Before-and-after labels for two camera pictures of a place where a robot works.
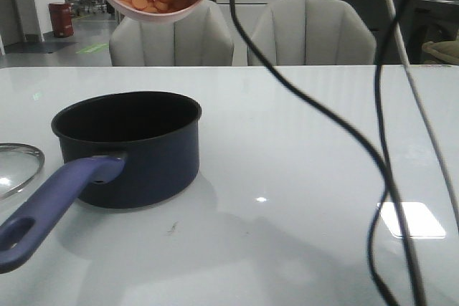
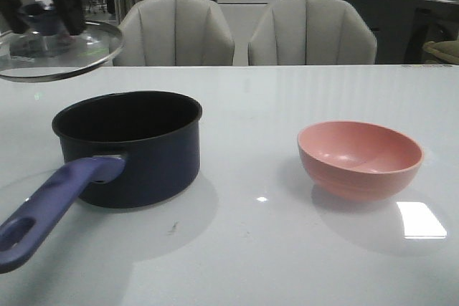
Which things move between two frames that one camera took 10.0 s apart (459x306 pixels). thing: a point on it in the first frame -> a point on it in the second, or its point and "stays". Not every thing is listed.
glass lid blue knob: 19,165 -> 46,51
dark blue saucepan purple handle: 122,150 stays
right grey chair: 314,30 stays
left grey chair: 199,36 stays
